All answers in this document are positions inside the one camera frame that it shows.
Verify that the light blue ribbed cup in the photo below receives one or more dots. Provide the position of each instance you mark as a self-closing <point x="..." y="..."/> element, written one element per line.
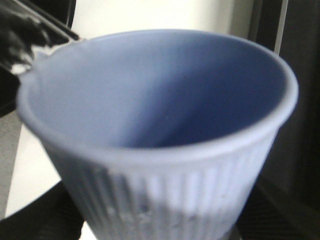
<point x="158" y="134"/>

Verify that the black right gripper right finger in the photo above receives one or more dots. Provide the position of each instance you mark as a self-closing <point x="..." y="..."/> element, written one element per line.
<point x="270" y="214"/>

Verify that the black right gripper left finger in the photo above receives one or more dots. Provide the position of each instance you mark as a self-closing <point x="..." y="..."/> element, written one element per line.
<point x="52" y="216"/>

